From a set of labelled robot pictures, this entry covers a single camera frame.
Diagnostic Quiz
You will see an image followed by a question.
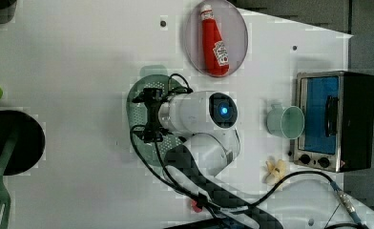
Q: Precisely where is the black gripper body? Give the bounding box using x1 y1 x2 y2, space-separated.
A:
132 88 170 143

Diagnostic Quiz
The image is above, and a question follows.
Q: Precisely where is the mint green oval strainer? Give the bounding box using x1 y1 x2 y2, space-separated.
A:
126 65 192 167

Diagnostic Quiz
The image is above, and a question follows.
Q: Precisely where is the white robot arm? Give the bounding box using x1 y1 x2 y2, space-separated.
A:
127 87 291 229

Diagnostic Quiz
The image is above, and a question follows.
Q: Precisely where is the red ketchup bottle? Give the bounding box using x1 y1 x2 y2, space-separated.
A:
200 4 229 76

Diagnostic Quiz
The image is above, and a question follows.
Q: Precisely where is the black utensil holder cup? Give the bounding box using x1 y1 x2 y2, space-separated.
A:
0 110 46 176

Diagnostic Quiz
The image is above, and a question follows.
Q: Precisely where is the peeled banana toy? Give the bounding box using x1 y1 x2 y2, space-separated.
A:
265 159 286 186

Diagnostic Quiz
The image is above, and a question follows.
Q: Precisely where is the round grey plate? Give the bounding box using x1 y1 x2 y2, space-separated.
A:
182 0 248 77

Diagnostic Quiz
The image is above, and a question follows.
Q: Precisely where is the mint green cup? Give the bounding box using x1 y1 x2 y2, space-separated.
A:
266 104 305 139

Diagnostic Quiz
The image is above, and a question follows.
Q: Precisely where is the green slotted spatula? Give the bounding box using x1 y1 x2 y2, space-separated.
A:
0 128 19 229

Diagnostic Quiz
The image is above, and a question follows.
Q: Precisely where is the black toaster oven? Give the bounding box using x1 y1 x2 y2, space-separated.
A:
293 71 374 173

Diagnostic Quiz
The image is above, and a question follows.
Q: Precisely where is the black cylinder cup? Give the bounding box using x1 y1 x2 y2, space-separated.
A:
0 0 17 24

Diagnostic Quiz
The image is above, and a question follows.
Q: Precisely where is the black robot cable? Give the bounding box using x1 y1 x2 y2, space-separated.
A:
129 73 369 229

